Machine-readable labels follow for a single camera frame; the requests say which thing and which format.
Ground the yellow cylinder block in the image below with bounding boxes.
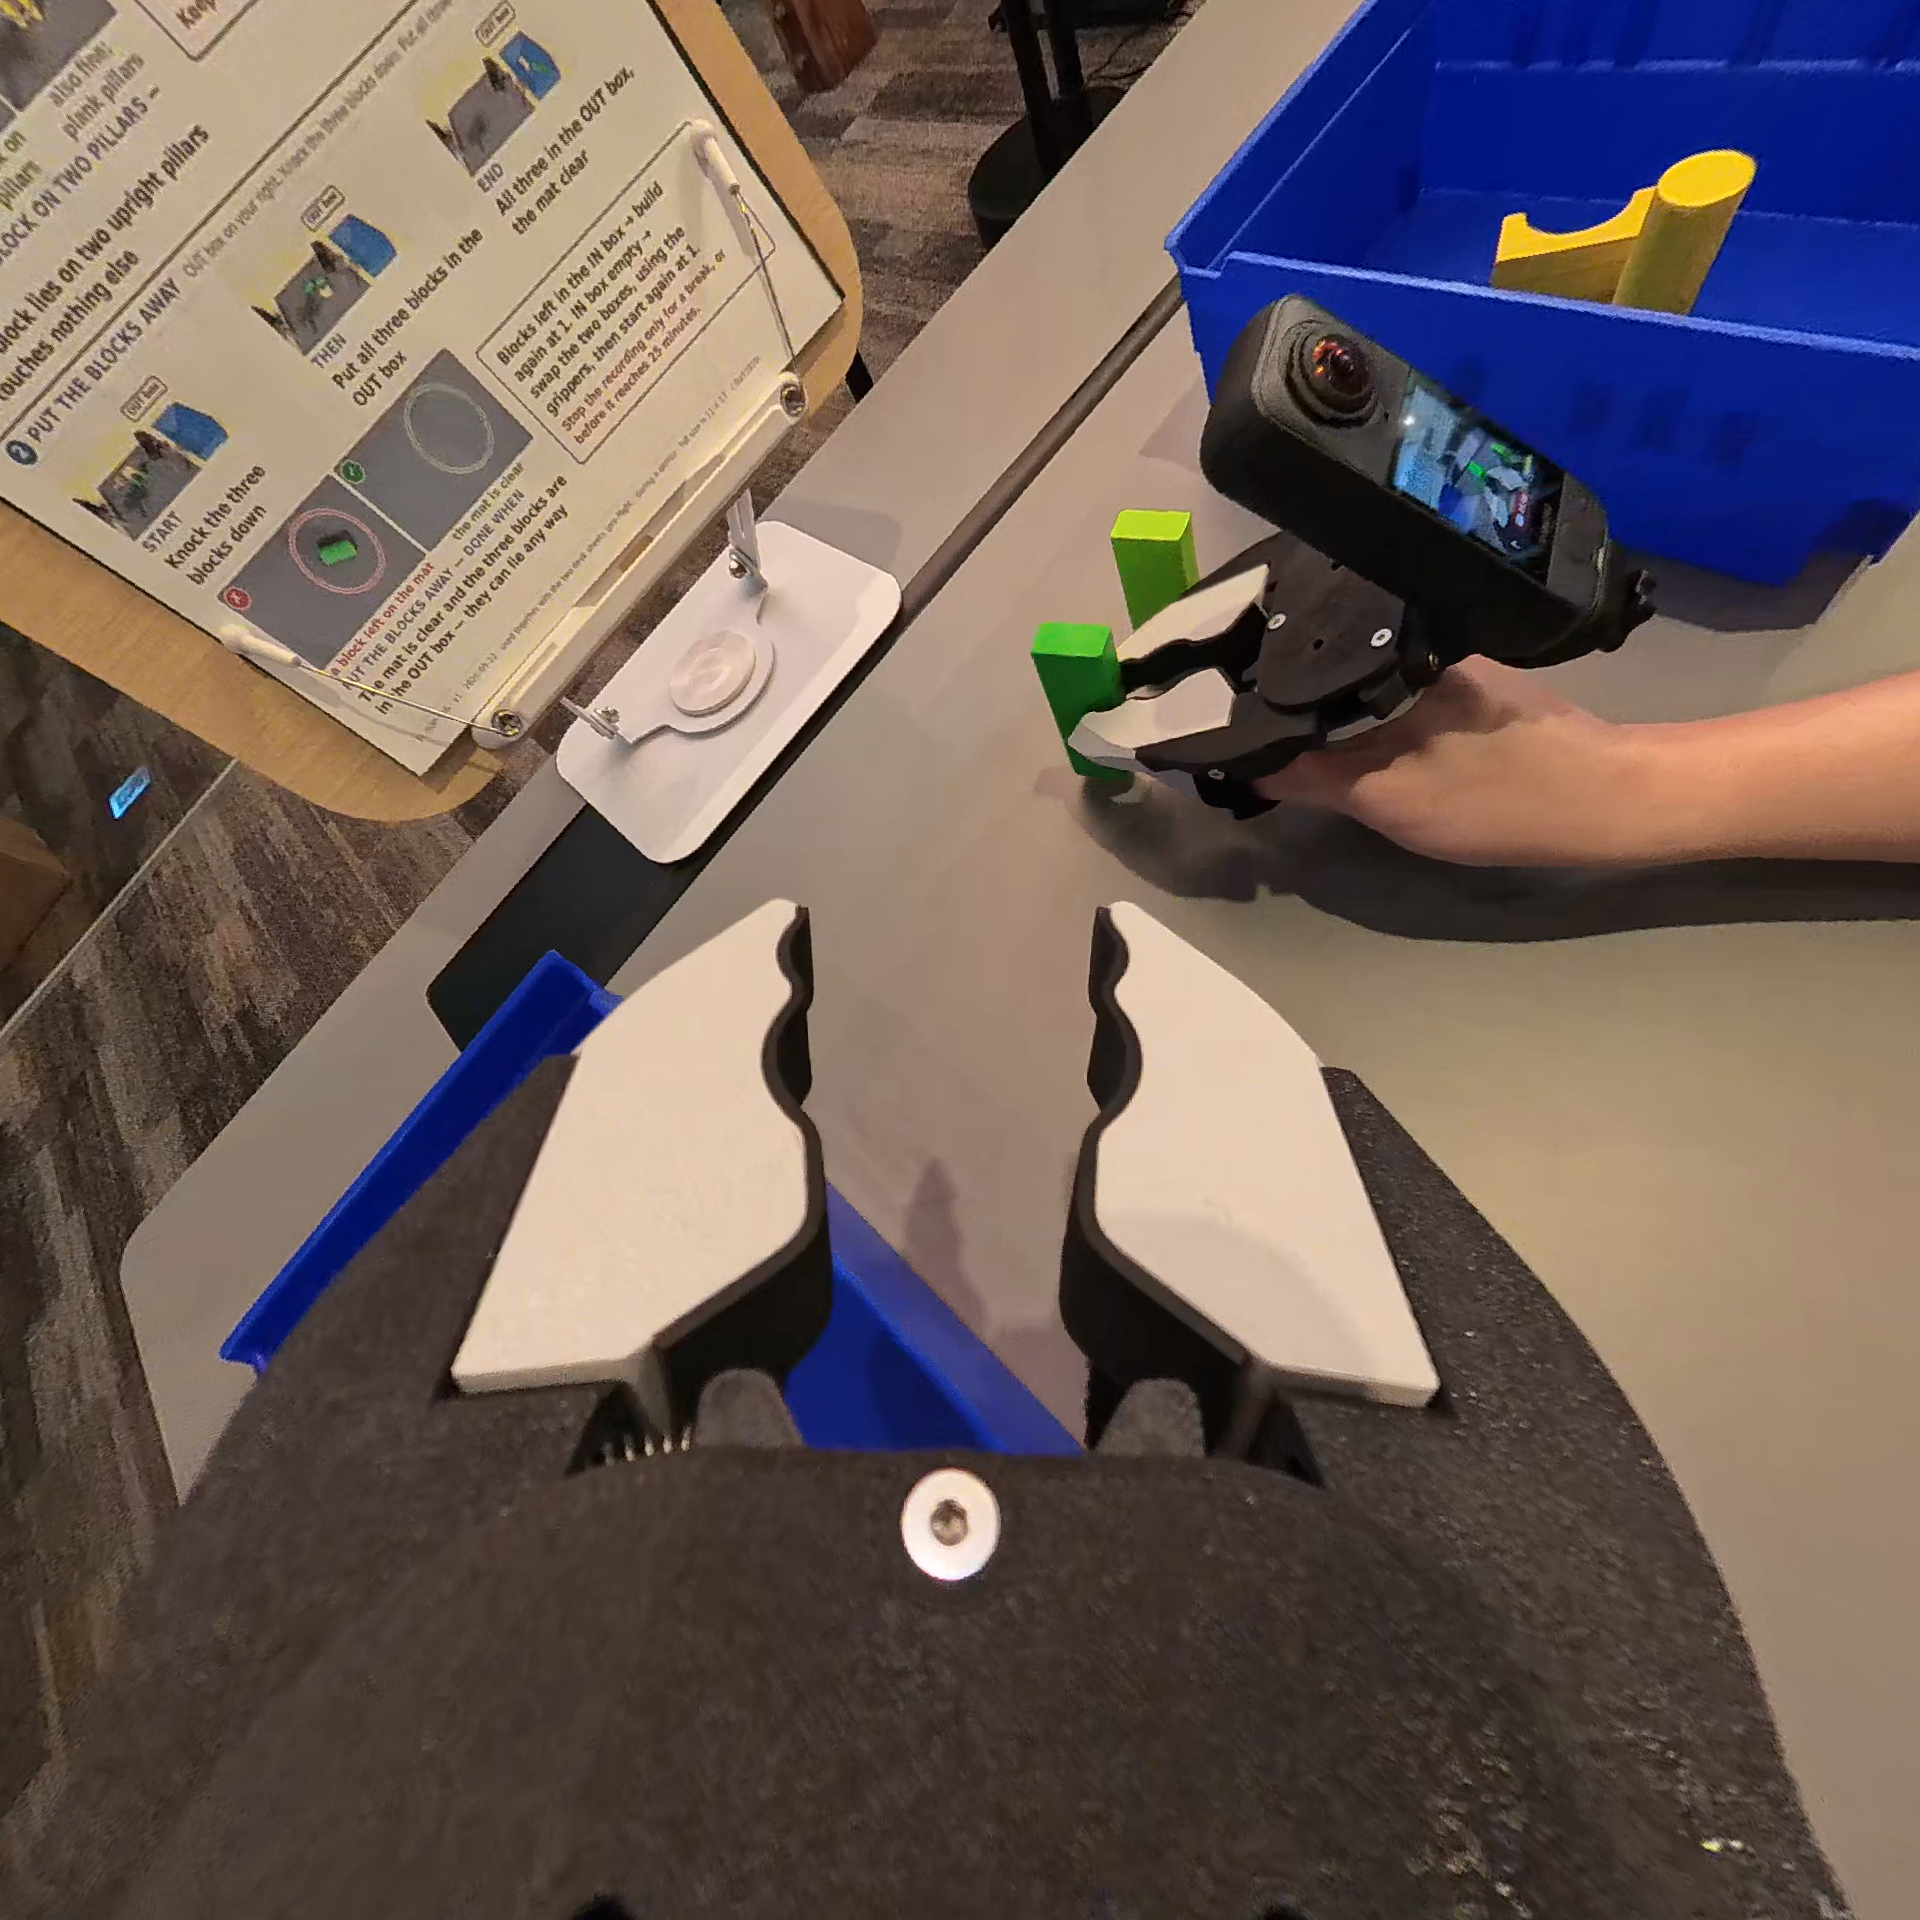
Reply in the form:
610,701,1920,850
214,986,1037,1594
1613,151,1763,324

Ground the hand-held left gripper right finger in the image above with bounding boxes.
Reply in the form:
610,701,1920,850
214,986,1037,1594
1061,903,1446,1412

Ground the printed instruction sheet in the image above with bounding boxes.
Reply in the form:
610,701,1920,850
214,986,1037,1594
0,0,841,779

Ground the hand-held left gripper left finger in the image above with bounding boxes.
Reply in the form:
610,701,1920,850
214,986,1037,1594
451,903,829,1406

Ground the person's right forearm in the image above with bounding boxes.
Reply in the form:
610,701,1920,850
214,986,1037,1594
1638,667,1920,871

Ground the blue plastic bin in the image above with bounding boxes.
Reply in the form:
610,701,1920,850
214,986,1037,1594
216,953,1081,1462
1163,0,1920,593

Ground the yellow arch block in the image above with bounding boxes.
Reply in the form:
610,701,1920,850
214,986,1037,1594
1494,190,1656,309

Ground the wooden document stand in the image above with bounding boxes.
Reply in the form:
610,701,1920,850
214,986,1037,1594
0,0,902,871

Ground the person's right hand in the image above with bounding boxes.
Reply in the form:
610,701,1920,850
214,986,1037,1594
1287,658,1689,877

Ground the lime green plank block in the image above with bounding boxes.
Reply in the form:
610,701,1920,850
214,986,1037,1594
1109,507,1201,637

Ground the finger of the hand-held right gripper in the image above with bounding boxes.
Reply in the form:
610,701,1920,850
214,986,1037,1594
1109,561,1287,686
1065,671,1262,789

